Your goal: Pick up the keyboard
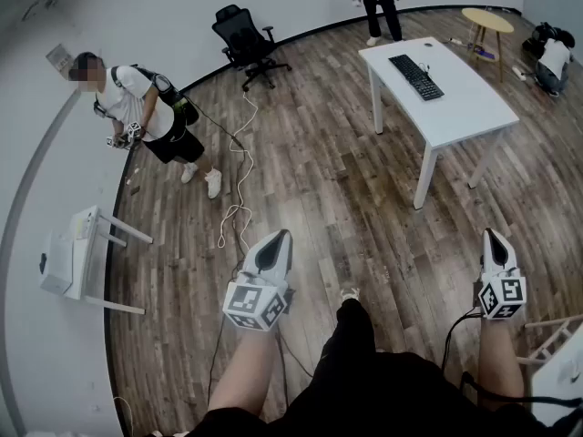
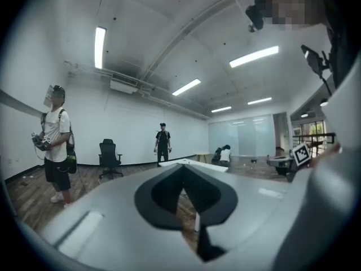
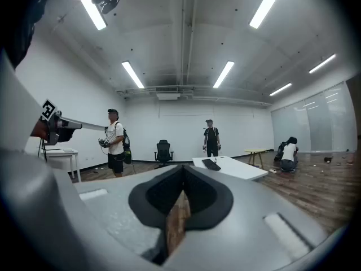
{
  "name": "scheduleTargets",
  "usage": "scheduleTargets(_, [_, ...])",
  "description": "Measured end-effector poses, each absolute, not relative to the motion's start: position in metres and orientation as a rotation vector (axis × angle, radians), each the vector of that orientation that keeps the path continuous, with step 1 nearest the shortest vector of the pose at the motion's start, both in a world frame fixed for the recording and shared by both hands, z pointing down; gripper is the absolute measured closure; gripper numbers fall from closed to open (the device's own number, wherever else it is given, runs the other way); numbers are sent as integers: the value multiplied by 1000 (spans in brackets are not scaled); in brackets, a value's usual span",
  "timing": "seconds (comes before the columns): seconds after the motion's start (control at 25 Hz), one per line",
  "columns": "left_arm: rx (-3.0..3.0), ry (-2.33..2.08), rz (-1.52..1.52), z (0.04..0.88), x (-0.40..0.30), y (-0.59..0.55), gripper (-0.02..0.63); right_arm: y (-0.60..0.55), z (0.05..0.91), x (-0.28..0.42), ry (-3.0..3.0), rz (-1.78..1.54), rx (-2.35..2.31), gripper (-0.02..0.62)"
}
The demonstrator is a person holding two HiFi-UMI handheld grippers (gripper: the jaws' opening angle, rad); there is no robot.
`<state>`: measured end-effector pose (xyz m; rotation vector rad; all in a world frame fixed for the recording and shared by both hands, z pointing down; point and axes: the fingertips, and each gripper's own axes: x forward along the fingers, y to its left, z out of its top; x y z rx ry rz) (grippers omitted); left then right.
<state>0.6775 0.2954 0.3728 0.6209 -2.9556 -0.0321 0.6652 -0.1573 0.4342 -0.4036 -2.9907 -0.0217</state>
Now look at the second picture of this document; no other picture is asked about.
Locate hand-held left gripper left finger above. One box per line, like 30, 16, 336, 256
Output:
42, 163, 205, 268

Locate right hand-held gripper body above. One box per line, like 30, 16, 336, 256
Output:
285, 142, 312, 182

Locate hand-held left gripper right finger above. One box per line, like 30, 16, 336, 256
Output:
183, 163, 308, 268

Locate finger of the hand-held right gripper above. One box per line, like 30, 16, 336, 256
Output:
266, 154, 294, 177

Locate person's right forearm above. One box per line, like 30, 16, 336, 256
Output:
310, 144, 344, 166

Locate black metal railing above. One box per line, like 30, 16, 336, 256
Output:
293, 133, 336, 152

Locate frosted glass partition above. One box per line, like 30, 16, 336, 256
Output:
208, 113, 279, 158

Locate black mesh office chair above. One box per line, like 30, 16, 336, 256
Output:
98, 138, 124, 180

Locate black chest mounted phone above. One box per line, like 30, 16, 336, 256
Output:
300, 44, 335, 95

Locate white air conditioner unit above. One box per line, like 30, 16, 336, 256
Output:
109, 72, 139, 95

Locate person's head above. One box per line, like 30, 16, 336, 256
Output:
252, 0, 331, 33

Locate white ceiling pipes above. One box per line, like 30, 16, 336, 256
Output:
64, 60, 211, 120

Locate black head camera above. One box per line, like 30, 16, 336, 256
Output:
245, 4, 266, 33

